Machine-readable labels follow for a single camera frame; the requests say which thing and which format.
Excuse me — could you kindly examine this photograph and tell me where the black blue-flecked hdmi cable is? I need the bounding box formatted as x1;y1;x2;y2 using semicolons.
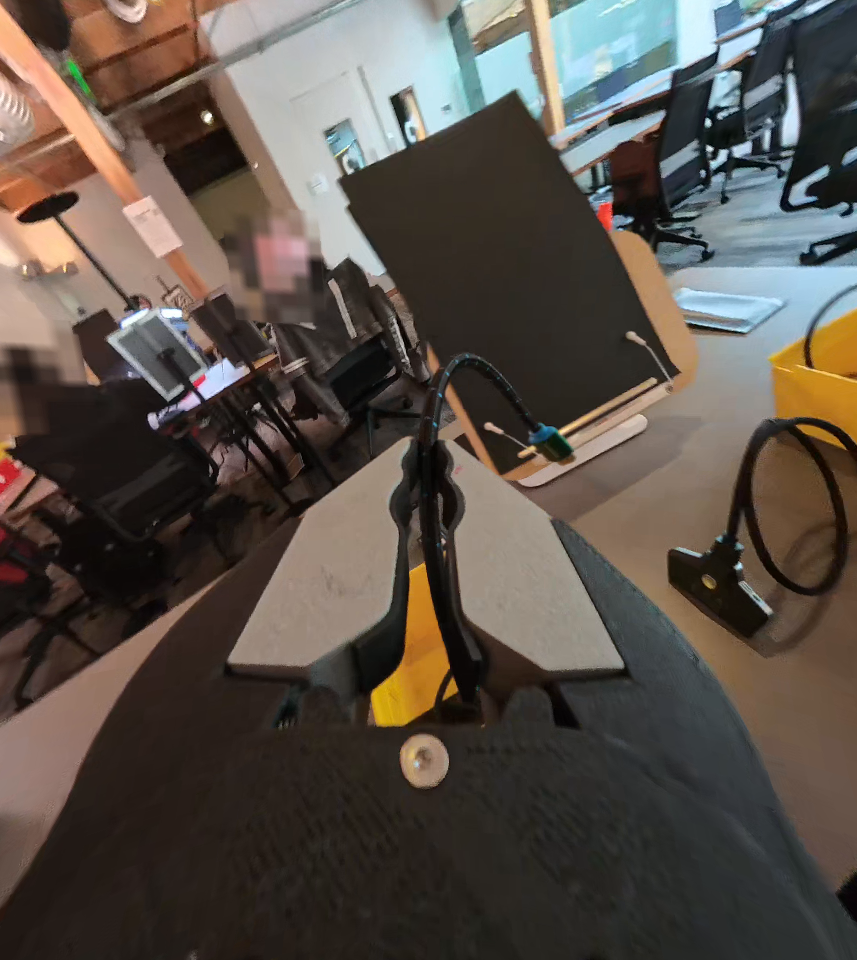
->
416;352;576;715

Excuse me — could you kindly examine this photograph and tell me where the black chair with jacket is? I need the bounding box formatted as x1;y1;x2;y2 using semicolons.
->
270;257;431;460

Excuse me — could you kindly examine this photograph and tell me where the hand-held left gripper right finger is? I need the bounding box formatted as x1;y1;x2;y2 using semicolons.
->
435;438;628;703

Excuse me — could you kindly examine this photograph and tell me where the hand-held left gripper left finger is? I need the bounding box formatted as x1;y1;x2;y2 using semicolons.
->
227;438;419;696

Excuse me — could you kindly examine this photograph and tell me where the black floor lamp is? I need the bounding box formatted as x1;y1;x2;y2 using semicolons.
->
15;192;142;313

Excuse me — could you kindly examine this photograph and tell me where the yellow plastic bin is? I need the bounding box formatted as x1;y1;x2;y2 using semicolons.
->
769;283;857;475
371;562;468;727

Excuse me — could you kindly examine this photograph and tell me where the black adapter cable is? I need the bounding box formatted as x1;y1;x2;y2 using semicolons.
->
666;417;857;711

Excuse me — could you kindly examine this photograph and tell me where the white paper sign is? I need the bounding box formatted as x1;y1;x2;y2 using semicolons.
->
122;195;185;261

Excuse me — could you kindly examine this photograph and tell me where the wooden post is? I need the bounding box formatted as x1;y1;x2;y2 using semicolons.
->
0;0;213;302

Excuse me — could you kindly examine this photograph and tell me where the thin black cable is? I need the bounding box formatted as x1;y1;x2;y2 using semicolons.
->
804;277;857;381

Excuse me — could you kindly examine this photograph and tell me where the white flat tray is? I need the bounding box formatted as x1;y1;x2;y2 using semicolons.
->
672;286;784;336

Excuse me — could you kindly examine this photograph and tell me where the black mesh office chair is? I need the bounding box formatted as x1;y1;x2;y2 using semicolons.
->
11;378;228;605

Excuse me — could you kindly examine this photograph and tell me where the black-legged desk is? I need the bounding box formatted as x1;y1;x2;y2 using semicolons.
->
149;351;340;512

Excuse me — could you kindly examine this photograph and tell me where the black board wooden stand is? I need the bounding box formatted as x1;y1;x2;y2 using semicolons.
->
338;90;700;488

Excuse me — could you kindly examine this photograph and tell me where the long wooden desk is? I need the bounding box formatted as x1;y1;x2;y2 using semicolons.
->
554;66;776;177

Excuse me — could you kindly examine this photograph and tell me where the silver monitor on stand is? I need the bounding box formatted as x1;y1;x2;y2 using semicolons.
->
105;308;210;403

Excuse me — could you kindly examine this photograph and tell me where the green exit light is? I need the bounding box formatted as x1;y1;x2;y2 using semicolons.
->
63;55;100;103

